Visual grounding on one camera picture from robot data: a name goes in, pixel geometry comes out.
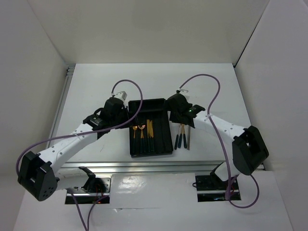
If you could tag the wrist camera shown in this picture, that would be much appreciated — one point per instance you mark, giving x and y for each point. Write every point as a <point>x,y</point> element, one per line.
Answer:
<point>178,103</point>
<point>115,104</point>

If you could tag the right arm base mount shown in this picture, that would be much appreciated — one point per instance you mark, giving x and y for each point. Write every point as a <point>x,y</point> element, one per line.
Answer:
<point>210,189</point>

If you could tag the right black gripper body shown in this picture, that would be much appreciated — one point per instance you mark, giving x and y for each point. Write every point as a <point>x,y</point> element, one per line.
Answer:
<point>175,118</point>

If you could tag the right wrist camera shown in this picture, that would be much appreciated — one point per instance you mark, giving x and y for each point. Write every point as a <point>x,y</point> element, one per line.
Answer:
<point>178,103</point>

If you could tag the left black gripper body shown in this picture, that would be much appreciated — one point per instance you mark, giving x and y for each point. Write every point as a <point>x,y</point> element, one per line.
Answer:
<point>115,122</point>

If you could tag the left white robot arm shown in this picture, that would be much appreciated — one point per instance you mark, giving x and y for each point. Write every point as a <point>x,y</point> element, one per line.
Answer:
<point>40,173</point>

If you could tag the metal chopstick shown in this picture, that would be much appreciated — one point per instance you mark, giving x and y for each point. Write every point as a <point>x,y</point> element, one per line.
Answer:
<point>187,134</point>
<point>189,138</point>

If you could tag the gold fork green handle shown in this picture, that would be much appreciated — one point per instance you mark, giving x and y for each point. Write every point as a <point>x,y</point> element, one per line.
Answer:
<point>134,139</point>
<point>180,138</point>

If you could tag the aluminium frame rail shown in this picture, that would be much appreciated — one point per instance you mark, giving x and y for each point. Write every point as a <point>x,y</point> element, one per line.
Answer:
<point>91,86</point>

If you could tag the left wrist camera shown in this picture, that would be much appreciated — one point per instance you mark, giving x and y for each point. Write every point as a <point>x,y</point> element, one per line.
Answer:
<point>115,104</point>

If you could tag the gold spoon green handle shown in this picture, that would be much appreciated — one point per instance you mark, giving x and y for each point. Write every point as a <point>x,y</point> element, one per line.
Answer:
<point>184,137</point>
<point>142,142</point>

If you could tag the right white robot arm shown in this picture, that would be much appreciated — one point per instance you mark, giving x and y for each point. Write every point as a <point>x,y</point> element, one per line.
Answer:
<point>248,147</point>

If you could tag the gold knife green handle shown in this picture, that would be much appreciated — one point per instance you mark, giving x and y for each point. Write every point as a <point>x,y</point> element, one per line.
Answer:
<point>148,135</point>
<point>152,135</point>

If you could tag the black cutlery tray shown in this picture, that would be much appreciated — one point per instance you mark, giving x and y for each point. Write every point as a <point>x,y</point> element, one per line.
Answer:
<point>152,109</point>

